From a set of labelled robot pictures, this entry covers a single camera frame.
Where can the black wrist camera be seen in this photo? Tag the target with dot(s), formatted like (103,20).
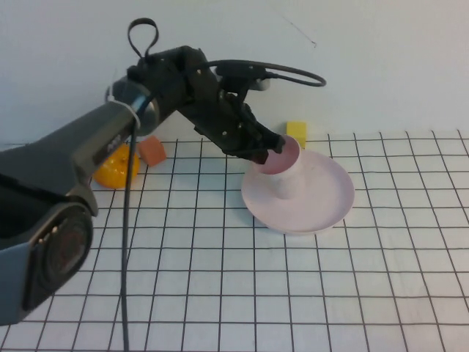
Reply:
(238,77)

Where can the pink round plate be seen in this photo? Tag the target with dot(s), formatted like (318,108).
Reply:
(324,205)

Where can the orange foam cube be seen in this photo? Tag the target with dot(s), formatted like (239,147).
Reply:
(154,152)

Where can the orange fruit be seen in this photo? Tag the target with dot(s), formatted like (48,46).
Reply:
(111,174)

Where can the white black-grid tablecloth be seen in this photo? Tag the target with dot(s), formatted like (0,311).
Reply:
(256,286)

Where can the pink plastic cup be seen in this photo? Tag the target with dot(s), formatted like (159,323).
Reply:
(289,177)

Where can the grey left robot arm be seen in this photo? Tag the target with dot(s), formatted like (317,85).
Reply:
(55,165)

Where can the yellow foam cube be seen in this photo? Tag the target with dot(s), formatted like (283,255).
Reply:
(296,130)

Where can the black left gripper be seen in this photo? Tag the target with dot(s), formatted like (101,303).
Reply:
(205,110)

